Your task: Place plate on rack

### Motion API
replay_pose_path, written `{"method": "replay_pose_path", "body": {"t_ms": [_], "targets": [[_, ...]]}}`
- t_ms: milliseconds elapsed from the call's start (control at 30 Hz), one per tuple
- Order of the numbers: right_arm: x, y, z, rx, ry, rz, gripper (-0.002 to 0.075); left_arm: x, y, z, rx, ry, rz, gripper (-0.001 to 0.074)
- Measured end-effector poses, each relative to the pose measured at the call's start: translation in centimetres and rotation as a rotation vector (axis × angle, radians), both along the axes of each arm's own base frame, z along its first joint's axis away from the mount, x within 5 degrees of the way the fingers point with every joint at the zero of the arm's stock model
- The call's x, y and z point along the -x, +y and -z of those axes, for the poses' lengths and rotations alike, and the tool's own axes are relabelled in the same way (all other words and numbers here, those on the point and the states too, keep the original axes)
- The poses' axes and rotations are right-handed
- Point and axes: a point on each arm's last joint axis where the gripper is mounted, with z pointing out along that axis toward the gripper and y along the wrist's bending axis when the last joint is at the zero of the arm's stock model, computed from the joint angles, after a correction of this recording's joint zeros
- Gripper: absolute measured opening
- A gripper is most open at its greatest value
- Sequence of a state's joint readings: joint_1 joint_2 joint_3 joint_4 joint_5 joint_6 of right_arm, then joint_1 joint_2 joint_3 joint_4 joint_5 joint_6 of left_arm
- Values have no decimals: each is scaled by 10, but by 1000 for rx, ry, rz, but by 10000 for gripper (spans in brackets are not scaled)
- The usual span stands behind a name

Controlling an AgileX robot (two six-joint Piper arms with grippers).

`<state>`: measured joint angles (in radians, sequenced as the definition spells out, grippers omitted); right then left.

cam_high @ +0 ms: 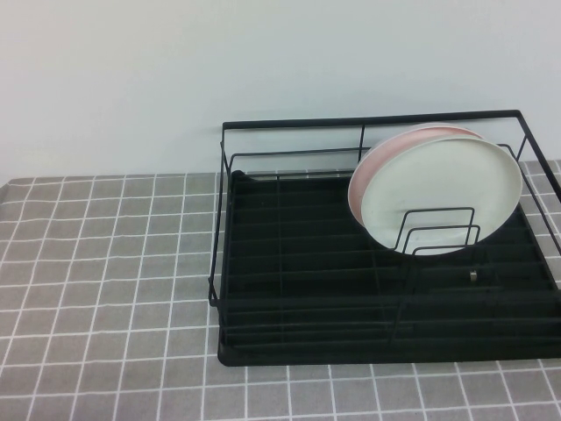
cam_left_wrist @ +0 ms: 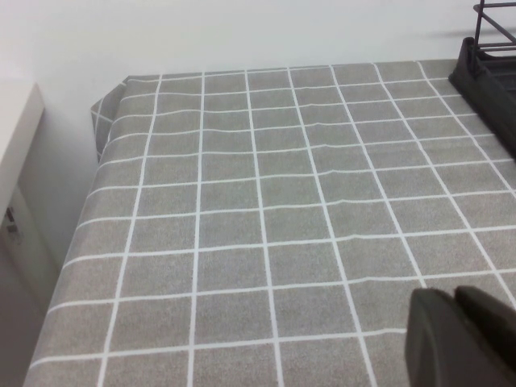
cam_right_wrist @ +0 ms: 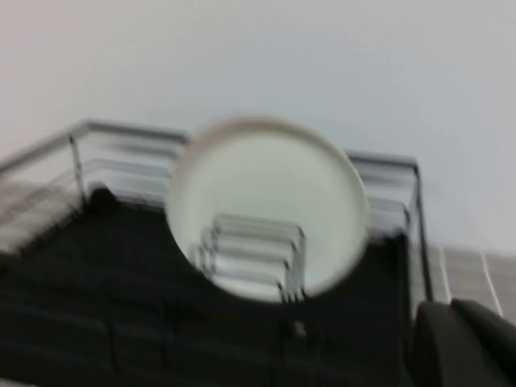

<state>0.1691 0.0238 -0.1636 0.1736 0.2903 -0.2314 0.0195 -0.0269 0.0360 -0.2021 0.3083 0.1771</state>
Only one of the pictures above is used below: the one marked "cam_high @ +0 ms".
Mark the small metal clip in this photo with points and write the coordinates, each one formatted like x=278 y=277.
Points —
x=473 y=275

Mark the black ribbed drip tray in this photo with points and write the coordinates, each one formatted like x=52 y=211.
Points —
x=315 y=245

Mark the grey checked tablecloth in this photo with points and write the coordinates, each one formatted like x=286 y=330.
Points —
x=105 y=206

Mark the pink round plate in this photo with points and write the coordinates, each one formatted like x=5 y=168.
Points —
x=366 y=175

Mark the white round plate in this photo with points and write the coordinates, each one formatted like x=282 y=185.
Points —
x=438 y=184

